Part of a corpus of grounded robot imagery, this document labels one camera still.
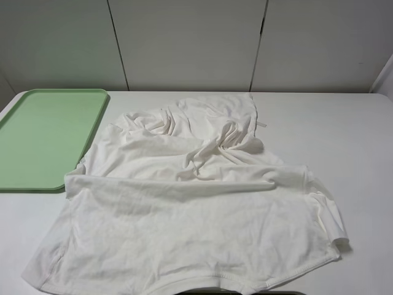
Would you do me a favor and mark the white short sleeve shirt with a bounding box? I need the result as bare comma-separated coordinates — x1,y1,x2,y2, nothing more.
22,93,349,294

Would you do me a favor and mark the light green plastic tray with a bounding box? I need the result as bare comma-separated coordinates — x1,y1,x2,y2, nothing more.
1,89,109,192

